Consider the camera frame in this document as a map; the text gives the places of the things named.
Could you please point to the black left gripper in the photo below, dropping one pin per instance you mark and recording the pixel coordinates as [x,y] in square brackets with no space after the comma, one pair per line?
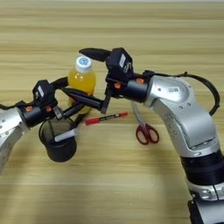
[38,115]

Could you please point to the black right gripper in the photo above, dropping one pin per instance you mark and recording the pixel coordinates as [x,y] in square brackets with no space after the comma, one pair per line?
[134,89]

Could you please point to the orange juice bottle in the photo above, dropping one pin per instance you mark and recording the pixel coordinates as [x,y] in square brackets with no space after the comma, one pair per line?
[83,78]

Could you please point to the white marker with black cap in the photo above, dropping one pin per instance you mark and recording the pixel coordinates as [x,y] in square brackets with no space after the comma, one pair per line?
[65,135]

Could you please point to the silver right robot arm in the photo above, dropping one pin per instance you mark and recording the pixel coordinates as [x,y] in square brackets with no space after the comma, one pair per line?
[186,116]

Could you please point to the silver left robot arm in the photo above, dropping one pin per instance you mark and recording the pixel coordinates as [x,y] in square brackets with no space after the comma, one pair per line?
[8,131]

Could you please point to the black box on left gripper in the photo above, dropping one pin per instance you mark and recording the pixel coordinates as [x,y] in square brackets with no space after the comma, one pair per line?
[43,92]

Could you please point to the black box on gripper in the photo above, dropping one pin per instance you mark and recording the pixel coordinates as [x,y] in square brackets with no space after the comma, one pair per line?
[43,92]
[119,64]

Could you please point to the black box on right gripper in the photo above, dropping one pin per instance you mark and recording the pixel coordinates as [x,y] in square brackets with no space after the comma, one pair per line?
[119,64]

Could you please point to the red marker pen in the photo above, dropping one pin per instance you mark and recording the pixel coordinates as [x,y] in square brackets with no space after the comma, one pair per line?
[105,118]

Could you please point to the black mesh pen holder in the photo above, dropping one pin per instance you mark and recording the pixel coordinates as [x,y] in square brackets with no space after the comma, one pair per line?
[59,153]

